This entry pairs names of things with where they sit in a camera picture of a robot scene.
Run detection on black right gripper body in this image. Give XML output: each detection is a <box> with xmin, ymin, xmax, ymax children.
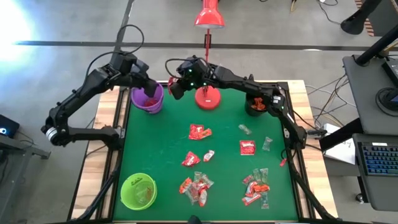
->
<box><xmin>177</xmin><ymin>56</ymin><xmax>218</xmax><ymax>90</ymax></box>

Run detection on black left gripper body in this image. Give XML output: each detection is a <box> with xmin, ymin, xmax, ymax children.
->
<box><xmin>133</xmin><ymin>59</ymin><xmax>158</xmax><ymax>85</ymax></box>

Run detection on small red white candy pack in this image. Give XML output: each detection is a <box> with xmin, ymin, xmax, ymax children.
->
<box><xmin>203</xmin><ymin>149</ymin><xmax>216</xmax><ymax>163</ymax></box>

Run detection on orange candy pack white label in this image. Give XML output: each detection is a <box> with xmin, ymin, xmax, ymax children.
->
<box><xmin>198</xmin><ymin>189</ymin><xmax>208</xmax><ymax>208</ymax></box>

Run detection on blue candy clear wrapper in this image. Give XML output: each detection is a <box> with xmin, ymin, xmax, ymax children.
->
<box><xmin>260</xmin><ymin>192</ymin><xmax>271</xmax><ymax>210</ymax></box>

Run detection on purple plastic bucket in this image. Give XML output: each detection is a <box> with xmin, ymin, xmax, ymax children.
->
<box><xmin>130</xmin><ymin>82</ymin><xmax>165</xmax><ymax>114</ymax></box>

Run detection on red desk lamp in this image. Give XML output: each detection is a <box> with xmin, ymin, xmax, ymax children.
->
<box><xmin>194</xmin><ymin>0</ymin><xmax>226</xmax><ymax>111</ymax></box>

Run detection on green table mat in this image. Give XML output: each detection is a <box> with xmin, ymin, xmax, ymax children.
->
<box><xmin>112</xmin><ymin>84</ymin><xmax>299</xmax><ymax>222</ymax></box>

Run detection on black plastic bucket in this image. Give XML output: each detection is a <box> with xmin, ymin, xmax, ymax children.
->
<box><xmin>244</xmin><ymin>92</ymin><xmax>272</xmax><ymax>118</ymax></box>

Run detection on flat red Skittles pack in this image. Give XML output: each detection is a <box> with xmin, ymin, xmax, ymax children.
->
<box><xmin>239</xmin><ymin>139</ymin><xmax>257</xmax><ymax>156</ymax></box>

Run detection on green plastic bucket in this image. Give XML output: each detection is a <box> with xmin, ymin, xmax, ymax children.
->
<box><xmin>120</xmin><ymin>172</ymin><xmax>158</xmax><ymax>212</ymax></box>

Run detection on black box with light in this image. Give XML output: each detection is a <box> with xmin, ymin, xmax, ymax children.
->
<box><xmin>0</xmin><ymin>114</ymin><xmax>21</xmax><ymax>139</ymax></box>

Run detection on black desk bar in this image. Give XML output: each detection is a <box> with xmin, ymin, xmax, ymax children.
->
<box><xmin>319</xmin><ymin>117</ymin><xmax>364</xmax><ymax>152</ymax></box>

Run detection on grey side desk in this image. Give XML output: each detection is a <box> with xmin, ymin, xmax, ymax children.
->
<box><xmin>0</xmin><ymin>135</ymin><xmax>51</xmax><ymax>224</ymax></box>

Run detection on black stand foot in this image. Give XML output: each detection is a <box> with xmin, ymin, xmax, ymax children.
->
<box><xmin>340</xmin><ymin>0</ymin><xmax>384</xmax><ymax>35</ymax></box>

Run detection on white box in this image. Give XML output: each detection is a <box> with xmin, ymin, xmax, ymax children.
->
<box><xmin>322</xmin><ymin>123</ymin><xmax>357</xmax><ymax>166</ymax></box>

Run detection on black slanted pole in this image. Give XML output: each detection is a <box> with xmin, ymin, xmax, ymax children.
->
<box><xmin>355</xmin><ymin>24</ymin><xmax>398</xmax><ymax>67</ymax></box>

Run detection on black round device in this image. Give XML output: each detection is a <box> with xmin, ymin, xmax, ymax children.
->
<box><xmin>375</xmin><ymin>86</ymin><xmax>398</xmax><ymax>113</ymax></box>

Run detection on black keyboard blue keys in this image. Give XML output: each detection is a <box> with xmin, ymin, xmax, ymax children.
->
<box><xmin>356</xmin><ymin>141</ymin><xmax>398</xmax><ymax>177</ymax></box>

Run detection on grey keyboard desk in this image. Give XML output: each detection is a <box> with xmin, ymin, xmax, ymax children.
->
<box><xmin>352</xmin><ymin>133</ymin><xmax>398</xmax><ymax>213</ymax></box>

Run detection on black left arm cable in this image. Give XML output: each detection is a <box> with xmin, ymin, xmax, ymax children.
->
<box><xmin>85</xmin><ymin>24</ymin><xmax>146</xmax><ymax>82</ymax></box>

